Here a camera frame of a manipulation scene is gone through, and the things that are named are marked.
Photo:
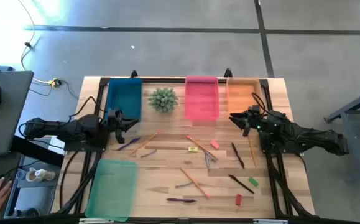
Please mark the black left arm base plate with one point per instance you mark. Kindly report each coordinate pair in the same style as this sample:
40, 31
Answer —
83, 148

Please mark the red eraser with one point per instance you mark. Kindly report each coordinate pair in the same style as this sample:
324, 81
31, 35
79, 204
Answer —
238, 199

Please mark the yellow power plug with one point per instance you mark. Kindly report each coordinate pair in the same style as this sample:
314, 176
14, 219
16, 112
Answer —
54, 82

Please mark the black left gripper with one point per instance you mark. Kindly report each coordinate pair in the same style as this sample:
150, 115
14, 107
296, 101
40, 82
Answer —
115, 121

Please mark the blue plastic bin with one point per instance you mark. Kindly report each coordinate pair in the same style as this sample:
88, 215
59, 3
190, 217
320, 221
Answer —
127, 96

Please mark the white box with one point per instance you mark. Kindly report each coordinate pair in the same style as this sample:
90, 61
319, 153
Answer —
58, 146

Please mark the blue gray metal cart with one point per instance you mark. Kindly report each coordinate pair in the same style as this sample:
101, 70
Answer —
347, 109

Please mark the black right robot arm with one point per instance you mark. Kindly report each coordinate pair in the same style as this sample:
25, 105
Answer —
307, 135

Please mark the orange plastic bin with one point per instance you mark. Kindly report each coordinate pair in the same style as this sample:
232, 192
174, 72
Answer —
240, 93

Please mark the white cup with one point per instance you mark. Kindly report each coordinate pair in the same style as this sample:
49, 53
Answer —
30, 175

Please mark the pink plastic bin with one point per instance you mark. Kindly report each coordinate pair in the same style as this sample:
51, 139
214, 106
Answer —
202, 99

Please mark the black computer mouse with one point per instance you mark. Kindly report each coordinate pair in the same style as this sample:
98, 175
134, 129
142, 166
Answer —
5, 179

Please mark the pink eraser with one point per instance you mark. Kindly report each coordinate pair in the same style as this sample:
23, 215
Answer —
214, 144

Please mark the white bracket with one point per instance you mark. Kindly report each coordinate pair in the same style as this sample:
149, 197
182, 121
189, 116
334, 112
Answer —
95, 221
270, 221

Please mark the dark gray desk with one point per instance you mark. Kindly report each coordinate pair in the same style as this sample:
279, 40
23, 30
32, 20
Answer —
8, 118

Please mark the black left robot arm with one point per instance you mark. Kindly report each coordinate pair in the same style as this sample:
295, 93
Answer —
58, 128

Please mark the white bottle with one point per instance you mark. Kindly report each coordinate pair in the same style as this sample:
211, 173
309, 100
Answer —
44, 175

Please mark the yellow eraser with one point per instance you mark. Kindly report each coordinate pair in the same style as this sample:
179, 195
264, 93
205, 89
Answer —
193, 149

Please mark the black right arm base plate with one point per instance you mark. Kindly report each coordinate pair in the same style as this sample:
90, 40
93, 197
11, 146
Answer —
268, 150

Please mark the green eraser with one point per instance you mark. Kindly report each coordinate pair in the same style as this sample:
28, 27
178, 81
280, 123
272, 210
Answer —
253, 182

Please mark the black desk crossbar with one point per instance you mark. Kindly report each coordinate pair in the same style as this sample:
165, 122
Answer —
36, 151

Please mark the gray shelf cart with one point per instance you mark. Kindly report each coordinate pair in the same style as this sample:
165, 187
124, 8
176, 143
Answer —
33, 199

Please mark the green plastic bin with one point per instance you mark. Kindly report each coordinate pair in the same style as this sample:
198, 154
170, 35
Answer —
112, 189

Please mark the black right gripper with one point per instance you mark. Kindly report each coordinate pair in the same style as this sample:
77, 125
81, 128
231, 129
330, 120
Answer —
252, 117

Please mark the dark purple pen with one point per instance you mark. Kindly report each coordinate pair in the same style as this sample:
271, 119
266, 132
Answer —
181, 200

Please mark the green succulent in white pot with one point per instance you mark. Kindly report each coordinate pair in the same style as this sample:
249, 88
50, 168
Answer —
163, 100

